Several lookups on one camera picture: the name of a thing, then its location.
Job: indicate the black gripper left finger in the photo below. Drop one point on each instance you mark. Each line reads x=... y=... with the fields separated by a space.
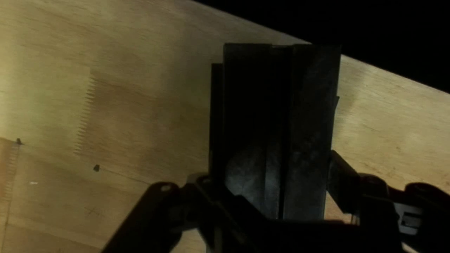
x=159 y=211

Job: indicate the black grooved track piece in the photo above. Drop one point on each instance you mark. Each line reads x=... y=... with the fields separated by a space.
x=304 y=116
x=217 y=116

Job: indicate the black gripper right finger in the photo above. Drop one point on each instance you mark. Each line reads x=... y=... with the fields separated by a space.
x=412 y=215

